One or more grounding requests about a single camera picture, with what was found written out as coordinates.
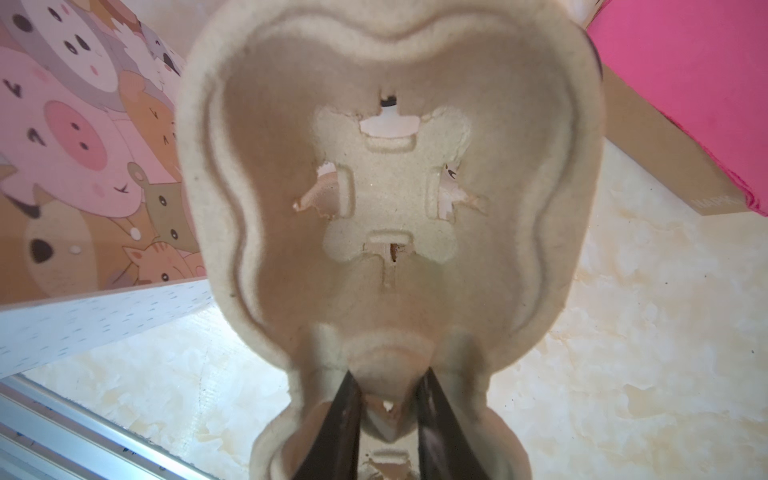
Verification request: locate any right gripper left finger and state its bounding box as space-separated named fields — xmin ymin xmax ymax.
xmin=293 ymin=372 xmax=363 ymax=480

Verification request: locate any pink napkin stack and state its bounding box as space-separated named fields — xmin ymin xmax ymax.
xmin=586 ymin=1 xmax=767 ymax=214

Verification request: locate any white patterned gift bag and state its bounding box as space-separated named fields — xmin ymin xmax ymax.
xmin=1 ymin=1 xmax=211 ymax=377

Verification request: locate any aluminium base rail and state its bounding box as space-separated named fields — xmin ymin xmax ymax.
xmin=1 ymin=375 xmax=212 ymax=479

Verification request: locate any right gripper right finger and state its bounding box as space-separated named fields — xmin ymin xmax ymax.
xmin=415 ymin=368 xmax=489 ymax=480

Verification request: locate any single cardboard cup carrier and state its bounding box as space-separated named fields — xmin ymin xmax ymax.
xmin=177 ymin=1 xmax=605 ymax=479

